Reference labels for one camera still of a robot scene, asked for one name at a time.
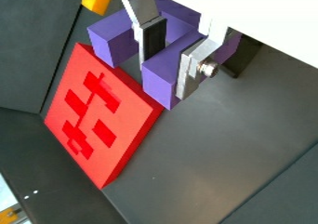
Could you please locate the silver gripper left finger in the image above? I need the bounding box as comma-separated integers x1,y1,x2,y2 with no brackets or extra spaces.
121,0,167,63

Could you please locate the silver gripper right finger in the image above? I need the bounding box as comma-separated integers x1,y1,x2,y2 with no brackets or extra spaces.
175,15,227,99

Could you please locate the purple U-shaped block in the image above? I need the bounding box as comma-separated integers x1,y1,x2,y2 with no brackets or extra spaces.
85,0,243,112

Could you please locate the black angled fixture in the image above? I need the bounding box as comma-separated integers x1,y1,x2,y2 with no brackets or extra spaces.
220,35,261,78

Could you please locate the red board with cutouts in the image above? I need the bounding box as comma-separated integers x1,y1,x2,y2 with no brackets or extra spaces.
44,44,163,188

